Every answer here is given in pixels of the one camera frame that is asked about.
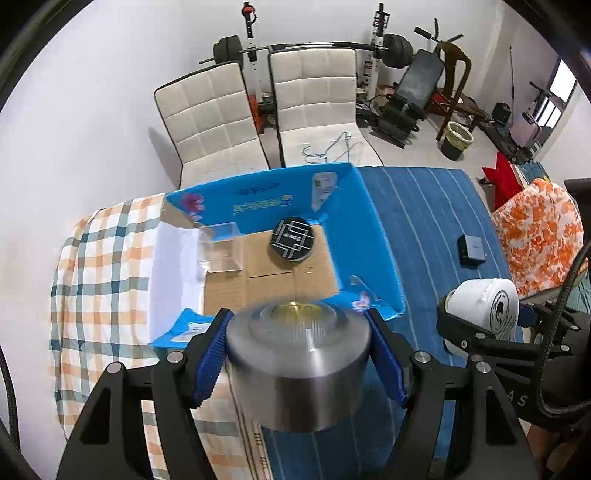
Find blue cardboard box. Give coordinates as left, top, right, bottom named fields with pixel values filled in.
left=151, top=162, right=407, bottom=352

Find dark trash bin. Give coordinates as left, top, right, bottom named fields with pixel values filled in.
left=440, top=121, right=476, bottom=162

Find white padded chair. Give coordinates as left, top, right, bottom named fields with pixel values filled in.
left=154, top=61, right=271, bottom=190
left=268, top=47, right=385, bottom=168

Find clear plastic box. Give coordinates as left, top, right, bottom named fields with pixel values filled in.
left=198, top=222, right=245, bottom=274

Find white squat rack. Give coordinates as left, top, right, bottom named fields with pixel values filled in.
left=240, top=2, right=391, bottom=127

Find grey charger adapter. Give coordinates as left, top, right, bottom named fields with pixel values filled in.
left=457, top=233, right=486, bottom=267

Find silver round metal tin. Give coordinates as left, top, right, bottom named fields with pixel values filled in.
left=225, top=300, right=373, bottom=433

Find person's right forearm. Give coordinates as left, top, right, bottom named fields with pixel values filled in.
left=526, top=415, right=571, bottom=480

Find window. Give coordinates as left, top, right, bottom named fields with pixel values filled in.
left=538, top=58, right=579, bottom=136

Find blue striped blanket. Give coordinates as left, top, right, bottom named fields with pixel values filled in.
left=252, top=166, right=525, bottom=480

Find red cloth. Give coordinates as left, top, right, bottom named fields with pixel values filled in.
left=480, top=152, right=528, bottom=212

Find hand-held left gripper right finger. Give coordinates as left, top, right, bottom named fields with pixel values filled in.
left=365, top=307, right=541, bottom=480

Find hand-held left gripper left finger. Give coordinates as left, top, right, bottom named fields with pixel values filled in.
left=55, top=308, right=236, bottom=480

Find black round patterned tin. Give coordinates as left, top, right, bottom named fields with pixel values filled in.
left=269, top=216, right=315, bottom=263

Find checkered cloth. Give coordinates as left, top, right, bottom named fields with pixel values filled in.
left=49, top=194, right=264, bottom=480

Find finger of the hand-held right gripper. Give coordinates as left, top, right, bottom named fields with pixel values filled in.
left=436, top=295, right=519, bottom=354

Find wire clothes hangers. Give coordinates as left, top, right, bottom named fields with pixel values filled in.
left=302, top=131, right=365, bottom=165

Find barbell with black weights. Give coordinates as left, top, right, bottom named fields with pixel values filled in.
left=200, top=33, right=414, bottom=70

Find orange floral pillow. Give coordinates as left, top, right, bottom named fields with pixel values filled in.
left=490, top=178, right=588, bottom=299

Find black weight bench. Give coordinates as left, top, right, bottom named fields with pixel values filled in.
left=370, top=48, right=446, bottom=149

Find brown wooden chair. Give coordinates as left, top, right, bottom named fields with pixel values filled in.
left=431, top=39, right=474, bottom=142

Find white cup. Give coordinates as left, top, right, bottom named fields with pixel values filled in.
left=444, top=278, right=520, bottom=357

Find black braided cable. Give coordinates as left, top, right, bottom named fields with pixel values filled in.
left=0, top=344, right=20, bottom=455
left=538, top=242, right=591, bottom=416

